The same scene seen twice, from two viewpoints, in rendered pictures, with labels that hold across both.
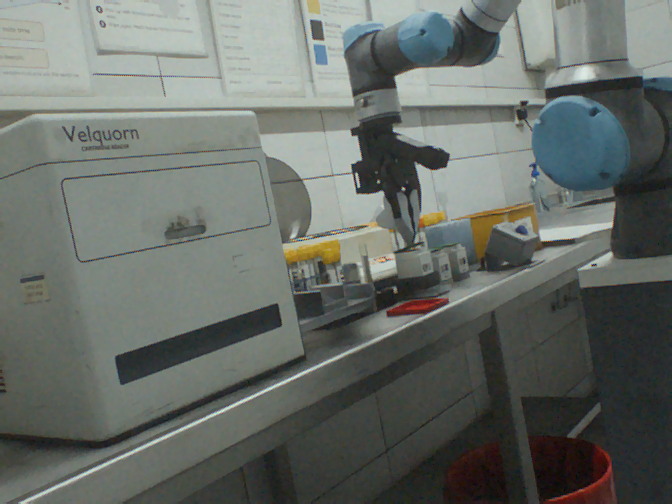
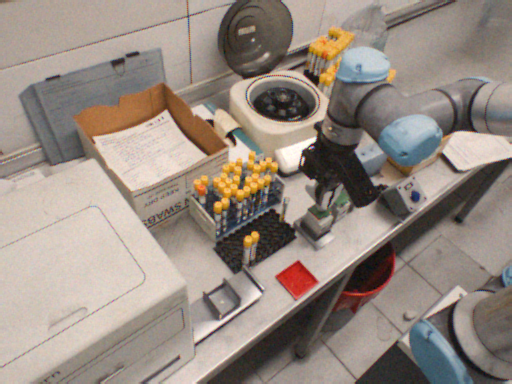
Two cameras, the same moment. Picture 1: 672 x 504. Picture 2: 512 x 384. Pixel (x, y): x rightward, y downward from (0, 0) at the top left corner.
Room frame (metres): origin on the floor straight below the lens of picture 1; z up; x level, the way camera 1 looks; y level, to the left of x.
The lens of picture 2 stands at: (0.62, -0.03, 1.65)
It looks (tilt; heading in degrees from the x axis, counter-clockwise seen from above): 51 degrees down; 7
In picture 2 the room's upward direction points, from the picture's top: 7 degrees clockwise
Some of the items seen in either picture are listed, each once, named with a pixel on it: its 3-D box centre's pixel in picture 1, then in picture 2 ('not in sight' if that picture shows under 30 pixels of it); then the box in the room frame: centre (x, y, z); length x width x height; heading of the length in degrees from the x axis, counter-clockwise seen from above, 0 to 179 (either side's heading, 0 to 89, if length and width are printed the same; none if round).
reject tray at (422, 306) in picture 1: (417, 306); (297, 279); (1.05, -0.09, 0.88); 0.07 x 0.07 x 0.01; 52
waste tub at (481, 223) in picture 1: (497, 234); (411, 141); (1.52, -0.32, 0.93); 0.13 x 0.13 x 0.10; 48
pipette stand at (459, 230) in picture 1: (451, 248); (365, 164); (1.40, -0.20, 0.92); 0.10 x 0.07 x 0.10; 136
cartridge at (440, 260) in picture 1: (433, 268); (335, 206); (1.25, -0.14, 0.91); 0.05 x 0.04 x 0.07; 52
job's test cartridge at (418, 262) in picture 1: (414, 269); (317, 220); (1.18, -0.10, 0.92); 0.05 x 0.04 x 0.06; 52
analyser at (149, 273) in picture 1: (123, 266); (77, 304); (0.83, 0.26, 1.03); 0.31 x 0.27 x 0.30; 142
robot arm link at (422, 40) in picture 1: (420, 43); (406, 124); (1.13, -0.17, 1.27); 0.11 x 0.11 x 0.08; 40
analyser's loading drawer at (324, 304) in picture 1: (308, 310); (212, 307); (0.92, 0.06, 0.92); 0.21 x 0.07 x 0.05; 142
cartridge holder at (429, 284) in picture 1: (418, 285); (315, 227); (1.18, -0.10, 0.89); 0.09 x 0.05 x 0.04; 52
